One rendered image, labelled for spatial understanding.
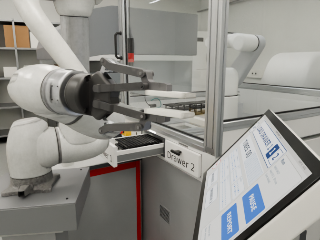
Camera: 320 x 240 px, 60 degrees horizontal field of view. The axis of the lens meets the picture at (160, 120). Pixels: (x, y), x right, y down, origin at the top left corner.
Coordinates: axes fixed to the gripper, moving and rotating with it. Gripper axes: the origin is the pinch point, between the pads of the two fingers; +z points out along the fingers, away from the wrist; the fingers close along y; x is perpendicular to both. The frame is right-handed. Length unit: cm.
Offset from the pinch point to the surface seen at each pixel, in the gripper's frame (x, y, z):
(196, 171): 78, -38, -36
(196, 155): 77, -30, -37
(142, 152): 79, -36, -70
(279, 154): 25.7, -10.4, 9.9
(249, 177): 25.6, -16.6, 4.5
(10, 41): 188, 52, -442
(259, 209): 13.0, -17.3, 10.6
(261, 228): 9.3, -18.6, 12.1
